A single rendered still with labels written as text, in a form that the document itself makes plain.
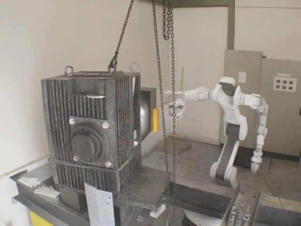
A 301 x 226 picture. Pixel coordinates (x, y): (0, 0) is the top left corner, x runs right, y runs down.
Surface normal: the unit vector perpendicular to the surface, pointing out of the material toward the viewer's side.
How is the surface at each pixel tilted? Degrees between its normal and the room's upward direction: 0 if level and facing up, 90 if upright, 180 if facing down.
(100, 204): 90
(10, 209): 90
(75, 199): 90
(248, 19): 90
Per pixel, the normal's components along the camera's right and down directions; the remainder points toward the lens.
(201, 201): -0.50, 0.23
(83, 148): -0.30, 0.25
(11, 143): 0.87, 0.14
